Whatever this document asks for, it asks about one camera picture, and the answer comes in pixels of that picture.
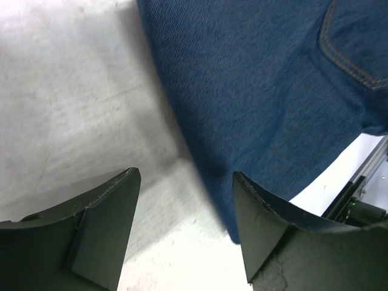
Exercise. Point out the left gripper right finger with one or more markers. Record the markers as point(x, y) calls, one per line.
point(287, 248)

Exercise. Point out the aluminium frame rail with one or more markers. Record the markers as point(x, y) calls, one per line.
point(359, 202)

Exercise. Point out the dark blue denim trousers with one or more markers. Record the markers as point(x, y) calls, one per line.
point(274, 89)

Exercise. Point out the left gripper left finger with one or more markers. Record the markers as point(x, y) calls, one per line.
point(80, 244)

